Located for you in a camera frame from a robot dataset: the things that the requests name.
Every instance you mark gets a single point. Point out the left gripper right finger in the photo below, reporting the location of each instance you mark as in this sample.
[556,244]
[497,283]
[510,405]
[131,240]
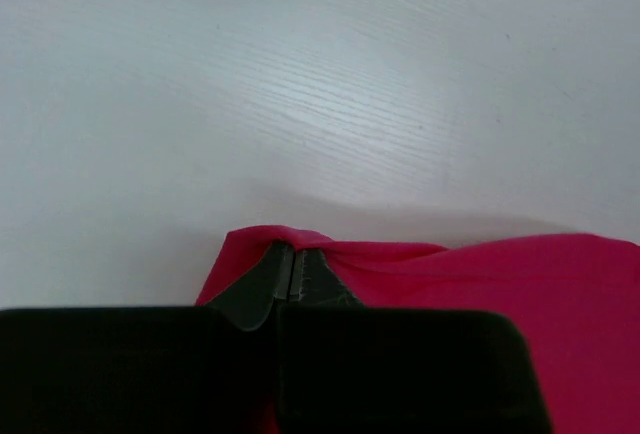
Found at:
[344,367]

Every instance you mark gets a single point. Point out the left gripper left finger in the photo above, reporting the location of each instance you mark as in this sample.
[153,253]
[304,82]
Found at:
[168,369]

